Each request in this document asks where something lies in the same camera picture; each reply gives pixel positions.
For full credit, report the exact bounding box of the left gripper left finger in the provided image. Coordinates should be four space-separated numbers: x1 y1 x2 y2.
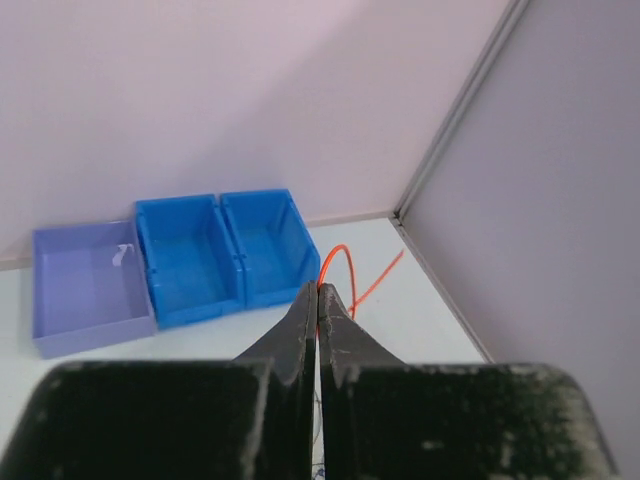
9 282 318 479

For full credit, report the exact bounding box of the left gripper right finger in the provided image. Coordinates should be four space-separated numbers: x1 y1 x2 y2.
318 284 619 479

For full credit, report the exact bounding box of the bright red wire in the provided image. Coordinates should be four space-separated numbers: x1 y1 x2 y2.
317 243 406 321

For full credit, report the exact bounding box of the blue bin middle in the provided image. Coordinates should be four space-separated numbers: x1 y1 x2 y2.
135 194 245 330

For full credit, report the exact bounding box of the blue bin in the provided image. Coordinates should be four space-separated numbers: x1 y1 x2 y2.
135 194 245 330
220 189 320 309

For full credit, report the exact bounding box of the blue bin right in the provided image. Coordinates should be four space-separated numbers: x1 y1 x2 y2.
220 189 320 309

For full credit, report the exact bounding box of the lavender plastic bin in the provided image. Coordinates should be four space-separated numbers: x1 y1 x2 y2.
31 219 156 359

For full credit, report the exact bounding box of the right aluminium table rail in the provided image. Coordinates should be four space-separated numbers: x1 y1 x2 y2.
389 215 494 363

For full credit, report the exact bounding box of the right aluminium frame post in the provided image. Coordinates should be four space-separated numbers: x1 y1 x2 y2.
392 0 530 225

